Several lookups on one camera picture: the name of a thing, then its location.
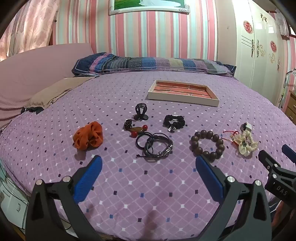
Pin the black scrunchie with charm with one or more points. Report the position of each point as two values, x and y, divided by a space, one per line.
179 120

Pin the pink floral curtain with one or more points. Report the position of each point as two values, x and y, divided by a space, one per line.
30 27

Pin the wooden nightstand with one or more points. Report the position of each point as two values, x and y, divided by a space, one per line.
291 104

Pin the orange scrunchie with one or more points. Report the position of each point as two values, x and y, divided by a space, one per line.
87 134

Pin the white jewelry tray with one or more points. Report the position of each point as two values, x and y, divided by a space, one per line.
161 95

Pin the white desk lamp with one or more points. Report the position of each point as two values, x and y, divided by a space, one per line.
287 75

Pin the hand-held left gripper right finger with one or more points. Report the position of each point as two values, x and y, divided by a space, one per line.
209 178

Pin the pink headboard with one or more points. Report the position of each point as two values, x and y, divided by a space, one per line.
34 67

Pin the black hair claw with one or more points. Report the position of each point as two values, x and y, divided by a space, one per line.
138 109

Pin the white decorated wardrobe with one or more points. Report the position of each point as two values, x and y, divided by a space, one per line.
259 34

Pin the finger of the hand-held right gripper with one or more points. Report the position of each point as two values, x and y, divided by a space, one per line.
266 158
289 150

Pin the purple patterned bedsheet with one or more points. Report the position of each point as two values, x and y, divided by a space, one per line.
104 104

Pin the pink fringed valance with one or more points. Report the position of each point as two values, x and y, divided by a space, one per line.
283 20

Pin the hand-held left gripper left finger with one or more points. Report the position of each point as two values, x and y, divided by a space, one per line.
89 178

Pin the striped patchwork pillow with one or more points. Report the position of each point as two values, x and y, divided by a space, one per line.
150 63

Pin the cream scrunchie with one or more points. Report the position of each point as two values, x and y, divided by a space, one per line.
242 150

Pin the framed wall picture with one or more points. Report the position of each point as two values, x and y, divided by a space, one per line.
150 4

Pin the beige blanket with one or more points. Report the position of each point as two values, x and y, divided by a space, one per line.
57 90

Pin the dark cloth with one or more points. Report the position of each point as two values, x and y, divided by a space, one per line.
34 109

